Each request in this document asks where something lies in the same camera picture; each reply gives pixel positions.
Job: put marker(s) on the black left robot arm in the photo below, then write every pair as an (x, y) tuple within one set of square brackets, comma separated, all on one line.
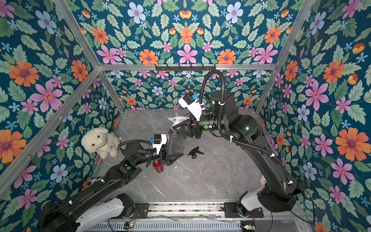
[(79, 212)]

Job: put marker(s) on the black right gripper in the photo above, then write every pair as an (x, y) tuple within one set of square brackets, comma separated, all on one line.
[(192, 128)]

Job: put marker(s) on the white plush teddy bear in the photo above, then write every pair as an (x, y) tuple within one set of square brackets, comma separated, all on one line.
[(99, 140)]

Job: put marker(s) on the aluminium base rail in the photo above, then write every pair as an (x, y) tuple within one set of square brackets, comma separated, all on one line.
[(202, 210)]

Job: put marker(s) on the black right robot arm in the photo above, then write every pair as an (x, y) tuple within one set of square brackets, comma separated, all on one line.
[(214, 109)]

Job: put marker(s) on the round beige wall clock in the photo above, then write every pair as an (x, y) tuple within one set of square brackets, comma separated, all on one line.
[(263, 180)]

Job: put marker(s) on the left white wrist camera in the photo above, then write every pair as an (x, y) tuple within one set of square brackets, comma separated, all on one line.
[(157, 142)]

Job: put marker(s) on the aluminium frame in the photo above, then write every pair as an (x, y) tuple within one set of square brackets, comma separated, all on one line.
[(52, 92)]

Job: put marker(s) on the black hook rail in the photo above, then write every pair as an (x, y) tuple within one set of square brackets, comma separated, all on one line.
[(180, 68)]

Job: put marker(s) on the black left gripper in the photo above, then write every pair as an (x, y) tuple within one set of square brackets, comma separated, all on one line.
[(161, 156)]

